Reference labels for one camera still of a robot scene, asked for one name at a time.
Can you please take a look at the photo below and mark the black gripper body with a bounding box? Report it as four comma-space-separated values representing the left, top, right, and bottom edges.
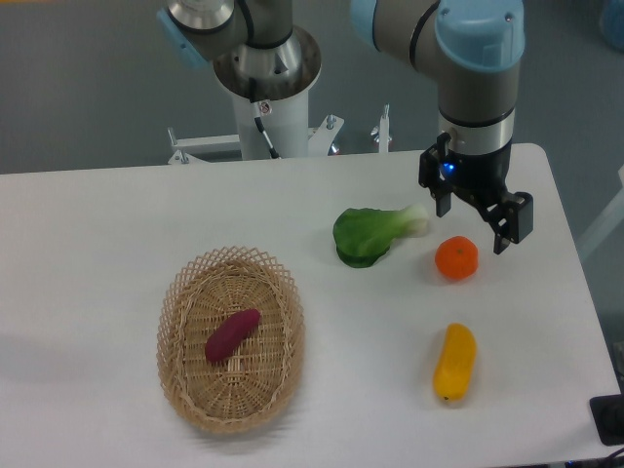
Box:
429, 133, 511, 220

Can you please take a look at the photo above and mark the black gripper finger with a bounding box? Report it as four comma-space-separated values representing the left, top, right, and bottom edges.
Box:
418, 148, 451, 217
493, 192, 533, 254

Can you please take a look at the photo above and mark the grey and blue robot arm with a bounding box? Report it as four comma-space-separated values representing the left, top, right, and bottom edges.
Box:
157, 1, 533, 254

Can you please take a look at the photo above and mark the purple sweet potato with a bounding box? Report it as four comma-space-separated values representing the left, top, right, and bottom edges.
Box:
205, 309, 261, 363

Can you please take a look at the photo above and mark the oval woven wicker basket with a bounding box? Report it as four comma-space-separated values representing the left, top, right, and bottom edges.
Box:
157, 247, 305, 434

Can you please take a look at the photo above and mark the orange tangerine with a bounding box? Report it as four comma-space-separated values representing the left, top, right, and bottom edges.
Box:
434, 236, 479, 281

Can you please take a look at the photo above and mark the green bok choy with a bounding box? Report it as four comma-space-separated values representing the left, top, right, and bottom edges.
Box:
332, 205, 429, 268

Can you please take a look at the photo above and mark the yellow mango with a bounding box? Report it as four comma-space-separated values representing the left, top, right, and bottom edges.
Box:
433, 323, 478, 402

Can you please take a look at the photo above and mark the blue object top right corner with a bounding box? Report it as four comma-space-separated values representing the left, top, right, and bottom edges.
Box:
599, 0, 624, 52

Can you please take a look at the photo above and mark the black device at table edge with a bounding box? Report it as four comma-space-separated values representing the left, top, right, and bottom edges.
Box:
589, 394, 623, 447

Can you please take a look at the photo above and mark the white frame at right edge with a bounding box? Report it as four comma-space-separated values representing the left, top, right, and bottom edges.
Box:
576, 166, 624, 262

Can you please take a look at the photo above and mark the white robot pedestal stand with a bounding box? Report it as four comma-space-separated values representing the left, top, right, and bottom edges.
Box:
165, 87, 394, 166

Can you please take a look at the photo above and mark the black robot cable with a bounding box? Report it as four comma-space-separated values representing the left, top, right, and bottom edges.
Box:
248, 77, 283, 161

